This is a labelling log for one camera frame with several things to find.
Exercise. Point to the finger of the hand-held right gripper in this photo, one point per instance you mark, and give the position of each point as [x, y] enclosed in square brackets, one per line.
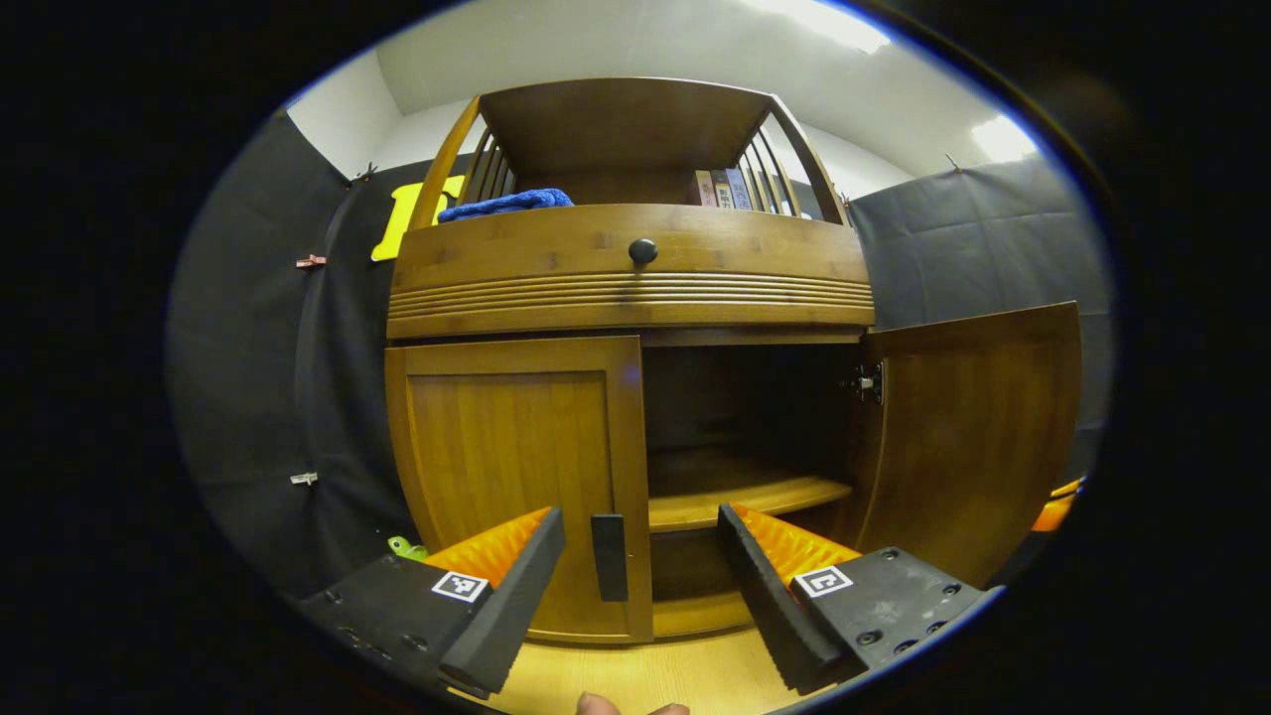
[1055, 511]

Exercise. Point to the green frog toy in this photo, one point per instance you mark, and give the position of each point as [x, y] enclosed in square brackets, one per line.
[407, 548]

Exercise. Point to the wooden double-door shoe cabinet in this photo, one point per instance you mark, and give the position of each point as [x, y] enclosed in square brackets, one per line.
[616, 129]

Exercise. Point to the red clip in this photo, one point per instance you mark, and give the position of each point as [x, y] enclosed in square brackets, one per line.
[310, 261]

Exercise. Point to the metal door hinge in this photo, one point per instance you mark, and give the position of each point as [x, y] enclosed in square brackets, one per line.
[866, 382]

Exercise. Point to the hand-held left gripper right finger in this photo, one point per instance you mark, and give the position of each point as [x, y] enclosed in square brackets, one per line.
[770, 606]

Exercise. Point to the wooden cabinet drawer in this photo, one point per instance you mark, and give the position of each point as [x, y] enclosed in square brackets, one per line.
[755, 248]

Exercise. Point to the wooden cabinet door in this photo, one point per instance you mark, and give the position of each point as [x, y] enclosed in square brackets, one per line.
[496, 447]
[973, 437]

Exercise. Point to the wooden cabinet shelf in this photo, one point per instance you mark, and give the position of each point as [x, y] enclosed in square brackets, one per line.
[735, 497]

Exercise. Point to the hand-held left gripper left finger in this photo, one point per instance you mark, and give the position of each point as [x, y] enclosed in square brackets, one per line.
[501, 616]

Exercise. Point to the black round drawer knob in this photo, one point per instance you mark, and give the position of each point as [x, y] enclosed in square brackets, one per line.
[643, 251]

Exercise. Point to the blue cloth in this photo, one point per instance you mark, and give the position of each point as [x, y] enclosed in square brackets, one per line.
[506, 204]

